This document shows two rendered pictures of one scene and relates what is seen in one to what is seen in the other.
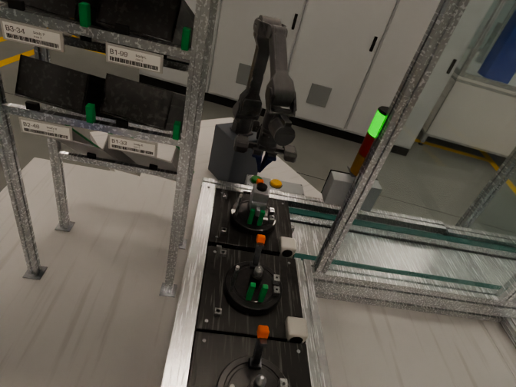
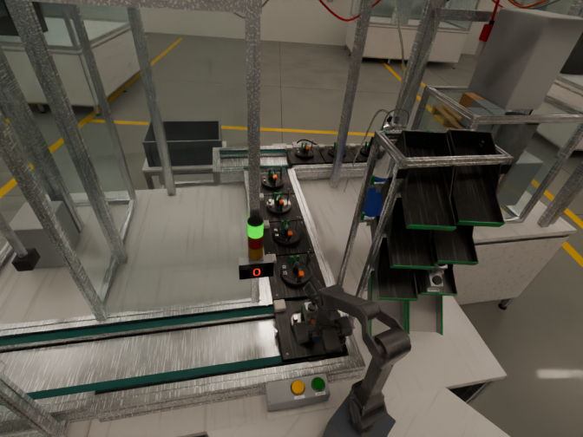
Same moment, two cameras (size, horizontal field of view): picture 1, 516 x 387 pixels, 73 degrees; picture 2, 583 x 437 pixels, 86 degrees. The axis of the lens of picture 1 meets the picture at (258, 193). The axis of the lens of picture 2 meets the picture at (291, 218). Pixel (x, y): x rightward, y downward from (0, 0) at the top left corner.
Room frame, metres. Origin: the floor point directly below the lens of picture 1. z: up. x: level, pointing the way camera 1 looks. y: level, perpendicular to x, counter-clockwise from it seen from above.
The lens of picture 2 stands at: (1.47, -0.15, 2.05)
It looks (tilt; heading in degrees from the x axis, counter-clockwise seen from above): 40 degrees down; 176
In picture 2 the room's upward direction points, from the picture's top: 5 degrees clockwise
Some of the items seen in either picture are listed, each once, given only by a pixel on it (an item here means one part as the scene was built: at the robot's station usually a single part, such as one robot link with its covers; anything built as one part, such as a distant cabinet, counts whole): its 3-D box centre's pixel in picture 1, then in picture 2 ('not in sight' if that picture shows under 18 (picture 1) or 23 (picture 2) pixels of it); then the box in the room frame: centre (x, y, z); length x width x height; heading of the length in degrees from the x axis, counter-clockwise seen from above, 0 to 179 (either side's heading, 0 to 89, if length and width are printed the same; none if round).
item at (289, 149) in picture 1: (267, 140); (324, 323); (0.92, 0.02, 1.17); 0.19 x 0.06 x 0.08; 100
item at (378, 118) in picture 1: (384, 124); (255, 227); (0.72, -0.21, 1.39); 0.05 x 0.05 x 0.05
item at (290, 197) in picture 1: (325, 214); (239, 383); (1.00, -0.25, 0.91); 0.89 x 0.06 x 0.11; 100
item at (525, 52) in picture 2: not in sight; (501, 113); (-0.14, 1.00, 1.50); 0.38 x 0.21 x 0.88; 10
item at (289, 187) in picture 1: (273, 190); (297, 391); (1.03, -0.05, 0.93); 0.21 x 0.07 x 0.06; 100
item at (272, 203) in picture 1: (252, 220); (308, 326); (0.80, -0.01, 0.96); 0.24 x 0.24 x 0.02; 10
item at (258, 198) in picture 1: (259, 197); (310, 309); (0.79, -0.01, 1.06); 0.08 x 0.04 x 0.07; 10
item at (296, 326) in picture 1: (256, 277); (296, 267); (0.55, -0.05, 1.01); 0.24 x 0.24 x 0.13; 10
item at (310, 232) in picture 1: (341, 253); (230, 338); (0.83, -0.30, 0.91); 0.84 x 0.28 x 0.10; 100
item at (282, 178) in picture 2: not in sight; (272, 177); (-0.18, -0.18, 1.01); 0.24 x 0.24 x 0.13; 10
